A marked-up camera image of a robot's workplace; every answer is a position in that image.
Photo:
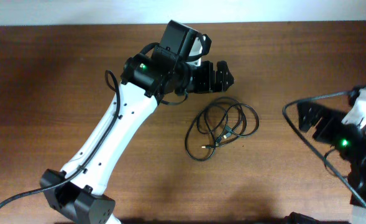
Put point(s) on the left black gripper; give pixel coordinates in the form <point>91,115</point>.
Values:
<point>207,85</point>

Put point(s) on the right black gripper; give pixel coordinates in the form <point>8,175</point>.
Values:
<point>332,117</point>

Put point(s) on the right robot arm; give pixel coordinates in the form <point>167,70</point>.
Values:
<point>347,137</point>

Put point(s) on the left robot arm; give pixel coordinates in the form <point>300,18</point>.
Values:
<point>173,65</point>

